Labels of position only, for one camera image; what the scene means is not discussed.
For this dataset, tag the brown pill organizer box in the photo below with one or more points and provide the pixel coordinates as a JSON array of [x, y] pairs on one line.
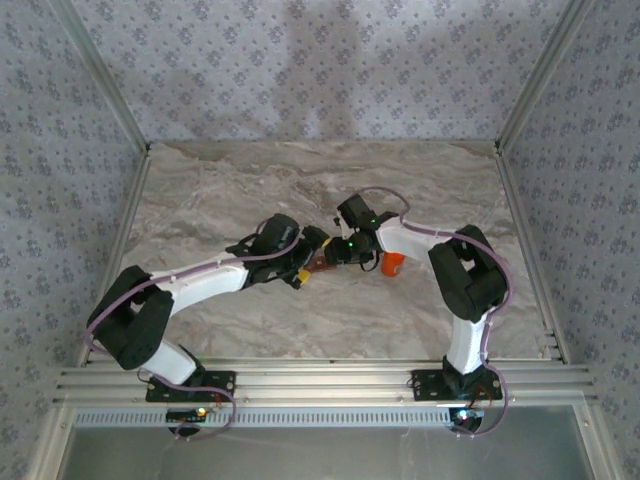
[[320, 265]]

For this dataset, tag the orange pill bottle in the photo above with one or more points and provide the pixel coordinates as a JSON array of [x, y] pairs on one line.
[[392, 266]]

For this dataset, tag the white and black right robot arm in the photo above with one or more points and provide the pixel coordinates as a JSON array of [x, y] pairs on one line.
[[470, 345]]

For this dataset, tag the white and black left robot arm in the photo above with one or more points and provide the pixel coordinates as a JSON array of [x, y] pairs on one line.
[[205, 285]]

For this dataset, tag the small black circuit board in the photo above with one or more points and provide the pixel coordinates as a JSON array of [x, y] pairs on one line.
[[465, 416], [185, 414]]

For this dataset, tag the grey metal panel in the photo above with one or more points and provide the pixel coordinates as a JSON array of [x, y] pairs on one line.
[[325, 455]]

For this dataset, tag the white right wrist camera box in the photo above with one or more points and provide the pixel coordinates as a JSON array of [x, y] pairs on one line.
[[341, 225]]

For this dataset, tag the aluminium mounting rail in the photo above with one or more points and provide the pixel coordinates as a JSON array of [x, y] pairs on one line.
[[325, 382]]

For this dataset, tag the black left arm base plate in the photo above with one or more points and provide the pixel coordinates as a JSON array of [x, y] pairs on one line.
[[227, 380]]

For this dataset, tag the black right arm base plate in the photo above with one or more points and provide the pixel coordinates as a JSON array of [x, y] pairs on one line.
[[422, 387]]

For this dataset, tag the aluminium frame post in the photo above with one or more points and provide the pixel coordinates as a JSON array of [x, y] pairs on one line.
[[104, 75], [541, 75]]

